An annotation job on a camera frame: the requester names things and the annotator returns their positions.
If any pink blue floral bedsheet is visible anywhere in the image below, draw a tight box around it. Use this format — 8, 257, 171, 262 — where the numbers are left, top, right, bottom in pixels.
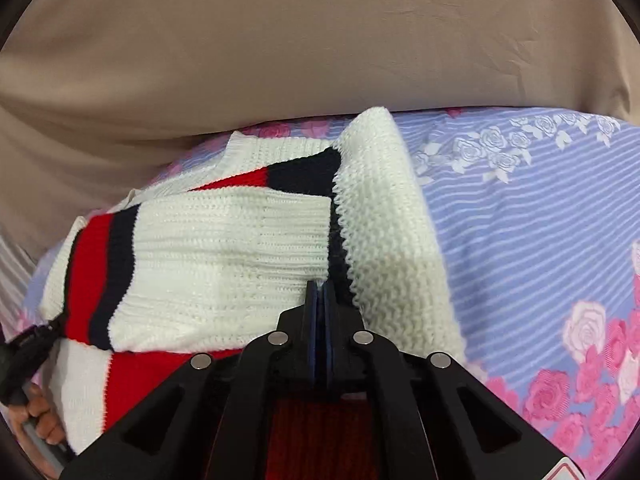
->
0, 107, 640, 480

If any person's left hand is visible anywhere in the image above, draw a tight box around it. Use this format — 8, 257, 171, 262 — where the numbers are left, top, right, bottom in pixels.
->
9, 382, 68, 446

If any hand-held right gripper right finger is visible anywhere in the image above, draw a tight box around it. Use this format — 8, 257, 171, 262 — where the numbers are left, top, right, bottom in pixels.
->
321, 282, 572, 480

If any white red navy knit sweater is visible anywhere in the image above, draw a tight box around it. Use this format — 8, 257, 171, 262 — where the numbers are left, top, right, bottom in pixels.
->
42, 106, 488, 480

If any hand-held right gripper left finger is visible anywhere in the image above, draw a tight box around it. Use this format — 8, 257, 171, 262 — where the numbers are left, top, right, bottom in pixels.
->
64, 281, 322, 480

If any beige cloth backdrop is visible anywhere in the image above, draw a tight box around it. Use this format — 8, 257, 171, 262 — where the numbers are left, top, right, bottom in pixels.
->
0, 0, 640, 261

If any grey striped curtain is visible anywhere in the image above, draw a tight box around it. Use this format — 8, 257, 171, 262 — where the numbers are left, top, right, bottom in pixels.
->
0, 230, 37, 333

